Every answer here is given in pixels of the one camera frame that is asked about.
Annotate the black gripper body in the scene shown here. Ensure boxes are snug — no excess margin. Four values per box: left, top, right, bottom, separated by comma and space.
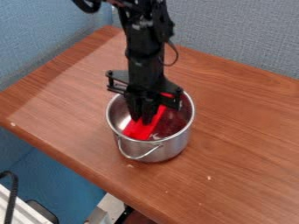
105, 50, 182, 109

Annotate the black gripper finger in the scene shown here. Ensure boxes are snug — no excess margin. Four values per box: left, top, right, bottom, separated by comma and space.
141, 98, 158, 125
126, 94, 142, 121

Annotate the red plastic block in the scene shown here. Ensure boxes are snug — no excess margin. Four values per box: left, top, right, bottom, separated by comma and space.
122, 103, 166, 140

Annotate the stainless steel pot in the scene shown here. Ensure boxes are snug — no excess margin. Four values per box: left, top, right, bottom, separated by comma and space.
106, 93, 194, 163

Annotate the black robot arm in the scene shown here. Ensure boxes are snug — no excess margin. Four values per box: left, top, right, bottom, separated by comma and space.
70, 0, 182, 124

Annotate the white box lower left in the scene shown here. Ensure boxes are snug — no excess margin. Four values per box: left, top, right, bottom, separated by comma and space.
0, 184, 50, 224

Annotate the grey table leg bracket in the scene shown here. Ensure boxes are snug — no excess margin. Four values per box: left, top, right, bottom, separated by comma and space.
84, 193, 125, 224

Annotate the black cable loop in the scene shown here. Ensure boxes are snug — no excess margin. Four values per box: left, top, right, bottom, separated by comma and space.
0, 171, 20, 224

